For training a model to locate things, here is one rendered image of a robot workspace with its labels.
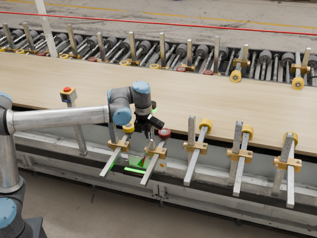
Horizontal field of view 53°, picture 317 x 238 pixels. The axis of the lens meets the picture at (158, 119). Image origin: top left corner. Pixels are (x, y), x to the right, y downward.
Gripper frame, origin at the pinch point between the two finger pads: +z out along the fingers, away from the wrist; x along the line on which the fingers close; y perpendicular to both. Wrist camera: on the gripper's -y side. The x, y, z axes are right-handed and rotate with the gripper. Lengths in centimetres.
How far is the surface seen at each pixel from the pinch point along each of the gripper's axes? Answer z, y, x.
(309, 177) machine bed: 33, -93, -27
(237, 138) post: -7.1, -47.8, -5.8
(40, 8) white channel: -33, 134, -103
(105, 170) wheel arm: 15.3, 23.1, 16.0
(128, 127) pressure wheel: 10.5, 22.7, -18.8
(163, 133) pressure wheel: 10.8, -1.4, -19.4
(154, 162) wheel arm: 15.1, -2.3, 2.7
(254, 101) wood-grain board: 11, -54, -69
